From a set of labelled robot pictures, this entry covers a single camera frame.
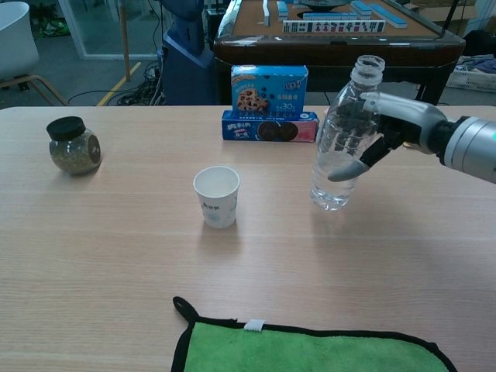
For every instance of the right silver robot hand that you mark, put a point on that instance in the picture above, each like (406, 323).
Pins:
(410, 120)

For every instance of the transparent plastic water bottle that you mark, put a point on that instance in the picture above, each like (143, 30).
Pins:
(337, 155)

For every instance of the small white paper cup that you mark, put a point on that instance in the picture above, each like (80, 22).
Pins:
(217, 201)

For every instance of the white plastic basket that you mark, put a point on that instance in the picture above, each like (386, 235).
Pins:
(470, 79)

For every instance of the printed mahjong tile row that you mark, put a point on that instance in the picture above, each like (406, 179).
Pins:
(333, 26)

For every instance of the dark wooden mahjong table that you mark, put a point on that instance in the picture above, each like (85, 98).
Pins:
(310, 50)

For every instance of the dark blue Oreo box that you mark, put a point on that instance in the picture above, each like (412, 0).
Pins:
(271, 129)

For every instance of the light blue cookie box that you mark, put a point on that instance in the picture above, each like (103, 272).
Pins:
(271, 89)

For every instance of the blue machine base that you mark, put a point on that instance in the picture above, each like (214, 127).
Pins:
(186, 69)

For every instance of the green cloth with black trim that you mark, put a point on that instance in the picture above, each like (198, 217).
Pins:
(310, 354)

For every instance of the wooden pole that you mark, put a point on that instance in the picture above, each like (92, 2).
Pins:
(125, 38)

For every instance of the glass jar with black lid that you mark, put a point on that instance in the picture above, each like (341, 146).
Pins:
(73, 153)

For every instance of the white chair with wooden legs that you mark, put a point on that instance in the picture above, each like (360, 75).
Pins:
(15, 42)

